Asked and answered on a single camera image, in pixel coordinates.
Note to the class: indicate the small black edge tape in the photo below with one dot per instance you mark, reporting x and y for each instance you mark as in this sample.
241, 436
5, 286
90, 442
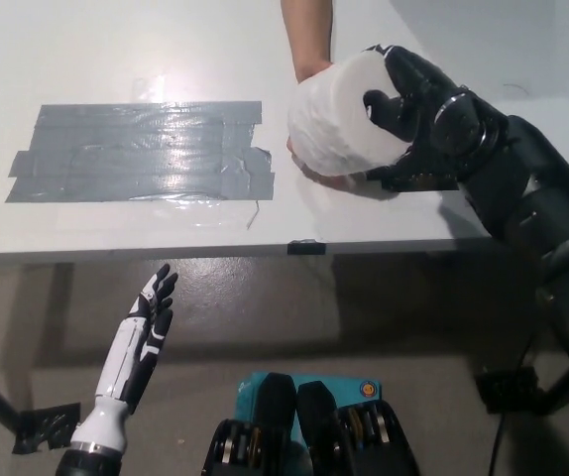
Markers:
307, 247

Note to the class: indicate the black teal robot torso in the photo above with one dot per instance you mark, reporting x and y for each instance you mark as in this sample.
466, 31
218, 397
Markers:
309, 431

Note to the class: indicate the grey duct tape patch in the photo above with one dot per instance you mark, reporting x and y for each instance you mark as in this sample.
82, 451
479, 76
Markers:
141, 154

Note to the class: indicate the bare person hand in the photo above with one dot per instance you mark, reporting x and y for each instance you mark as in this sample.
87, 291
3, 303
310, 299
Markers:
326, 179

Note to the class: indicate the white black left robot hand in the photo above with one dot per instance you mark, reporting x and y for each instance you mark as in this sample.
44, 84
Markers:
121, 362

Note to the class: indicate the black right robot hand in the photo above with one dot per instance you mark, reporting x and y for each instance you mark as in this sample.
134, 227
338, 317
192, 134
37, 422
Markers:
416, 89

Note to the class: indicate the white toilet paper roll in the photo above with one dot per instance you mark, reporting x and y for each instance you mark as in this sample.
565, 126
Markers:
334, 119

